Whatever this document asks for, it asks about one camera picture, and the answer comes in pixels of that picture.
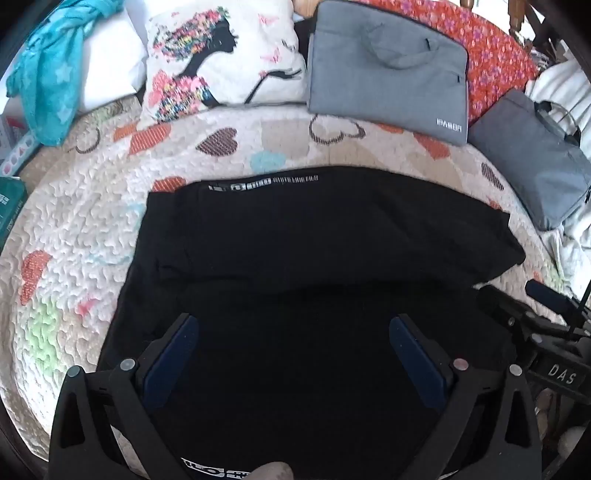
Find black pants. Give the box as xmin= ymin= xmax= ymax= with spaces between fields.
xmin=98 ymin=167 xmax=526 ymax=479

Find dark grey laptop bag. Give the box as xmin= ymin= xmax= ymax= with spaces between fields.
xmin=468 ymin=89 xmax=590 ymax=231

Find quilted heart pattern bedspread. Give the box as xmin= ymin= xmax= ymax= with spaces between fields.
xmin=1 ymin=98 xmax=565 ymax=460

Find white blanket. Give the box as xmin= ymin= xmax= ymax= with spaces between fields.
xmin=525 ymin=57 xmax=591 ymax=319

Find green box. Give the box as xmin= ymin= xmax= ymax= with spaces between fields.
xmin=0 ymin=177 xmax=28 ymax=250

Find red floral pillow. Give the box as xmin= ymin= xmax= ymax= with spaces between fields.
xmin=369 ymin=0 xmax=539 ymax=123

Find light grey laptop bag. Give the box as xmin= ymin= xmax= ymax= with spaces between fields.
xmin=307 ymin=1 xmax=469 ymax=146

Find teal star scarf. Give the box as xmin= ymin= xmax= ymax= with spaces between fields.
xmin=6 ymin=0 xmax=123 ymax=146

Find plain white pillow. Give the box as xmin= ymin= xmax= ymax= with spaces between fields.
xmin=78 ymin=8 xmax=147 ymax=114

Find white pillow with woman print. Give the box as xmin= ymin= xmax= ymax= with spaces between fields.
xmin=138 ymin=1 xmax=307 ymax=129

